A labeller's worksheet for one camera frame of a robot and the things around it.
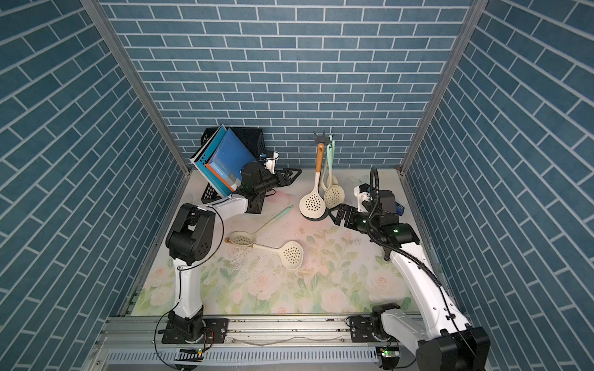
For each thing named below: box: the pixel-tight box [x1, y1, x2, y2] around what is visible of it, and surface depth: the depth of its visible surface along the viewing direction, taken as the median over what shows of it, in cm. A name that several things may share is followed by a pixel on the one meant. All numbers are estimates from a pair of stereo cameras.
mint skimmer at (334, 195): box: [323, 143, 346, 210], surface depth 95 cm
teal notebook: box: [189, 123, 233, 198], surface depth 89 cm
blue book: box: [208, 127, 257, 188], surface depth 93 cm
